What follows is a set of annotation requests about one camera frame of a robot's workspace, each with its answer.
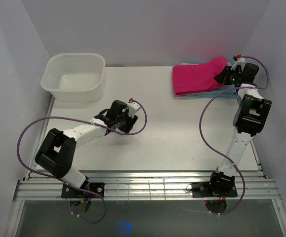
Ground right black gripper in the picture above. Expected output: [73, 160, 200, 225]
[214, 66, 243, 85]

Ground pink trousers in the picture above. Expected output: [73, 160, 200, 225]
[172, 56, 230, 97]

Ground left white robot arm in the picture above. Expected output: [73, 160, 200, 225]
[35, 100, 141, 197]

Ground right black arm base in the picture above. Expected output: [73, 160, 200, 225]
[186, 182, 238, 198]

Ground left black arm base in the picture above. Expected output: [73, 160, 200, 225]
[61, 181, 106, 198]

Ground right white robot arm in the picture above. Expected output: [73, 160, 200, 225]
[207, 58, 272, 196]

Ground folded light blue trousers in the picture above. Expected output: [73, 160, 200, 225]
[174, 59, 240, 100]

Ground white plastic basket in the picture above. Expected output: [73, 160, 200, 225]
[41, 53, 106, 102]

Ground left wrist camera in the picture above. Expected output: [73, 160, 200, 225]
[127, 98, 141, 118]

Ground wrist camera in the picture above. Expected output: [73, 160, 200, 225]
[127, 98, 141, 118]
[231, 54, 245, 71]

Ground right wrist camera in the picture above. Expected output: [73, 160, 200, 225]
[231, 54, 245, 71]

